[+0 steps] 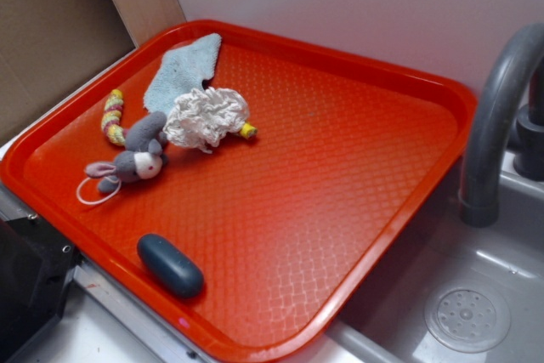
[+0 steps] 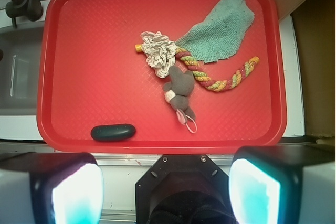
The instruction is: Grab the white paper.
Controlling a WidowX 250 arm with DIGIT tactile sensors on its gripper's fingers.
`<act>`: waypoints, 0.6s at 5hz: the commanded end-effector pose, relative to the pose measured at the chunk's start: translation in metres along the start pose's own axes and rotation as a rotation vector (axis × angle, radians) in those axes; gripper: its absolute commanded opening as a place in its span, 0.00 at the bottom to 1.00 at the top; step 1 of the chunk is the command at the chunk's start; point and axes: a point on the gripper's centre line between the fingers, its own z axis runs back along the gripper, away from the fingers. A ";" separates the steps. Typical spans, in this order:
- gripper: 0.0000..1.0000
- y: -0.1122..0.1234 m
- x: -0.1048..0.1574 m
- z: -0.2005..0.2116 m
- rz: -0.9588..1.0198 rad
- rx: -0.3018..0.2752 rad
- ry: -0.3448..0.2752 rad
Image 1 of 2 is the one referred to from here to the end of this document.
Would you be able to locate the light blue cloth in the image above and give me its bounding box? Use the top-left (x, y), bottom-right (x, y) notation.
top-left (143, 33), bottom-right (222, 114)

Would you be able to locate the brown cardboard panel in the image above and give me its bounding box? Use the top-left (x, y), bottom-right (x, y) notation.
top-left (1, 0), bottom-right (133, 143)

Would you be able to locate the grey plush toy animal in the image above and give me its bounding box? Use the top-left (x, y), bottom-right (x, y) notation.
top-left (76, 89), bottom-right (171, 206)

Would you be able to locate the crumpled white paper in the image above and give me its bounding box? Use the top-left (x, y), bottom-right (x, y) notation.
top-left (163, 87), bottom-right (258, 154)

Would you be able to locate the dark faucet handle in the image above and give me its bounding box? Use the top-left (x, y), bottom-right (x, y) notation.
top-left (513, 62), bottom-right (543, 181)

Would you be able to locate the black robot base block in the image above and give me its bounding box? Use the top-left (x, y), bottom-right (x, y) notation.
top-left (1, 214), bottom-right (79, 362)

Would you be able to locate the round sink drain cover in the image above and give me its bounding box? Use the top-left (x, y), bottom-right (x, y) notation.
top-left (424, 284), bottom-right (511, 354)

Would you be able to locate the dark blue oval case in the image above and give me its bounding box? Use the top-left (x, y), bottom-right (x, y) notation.
top-left (137, 234), bottom-right (205, 299)

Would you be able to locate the red plastic tray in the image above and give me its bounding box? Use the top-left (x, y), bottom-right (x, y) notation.
top-left (1, 20), bottom-right (476, 362)

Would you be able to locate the grey plastic sink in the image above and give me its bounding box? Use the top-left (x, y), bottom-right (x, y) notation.
top-left (326, 148), bottom-right (544, 363)

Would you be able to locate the grey curved faucet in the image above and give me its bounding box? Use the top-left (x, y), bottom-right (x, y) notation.
top-left (458, 23), bottom-right (543, 227)

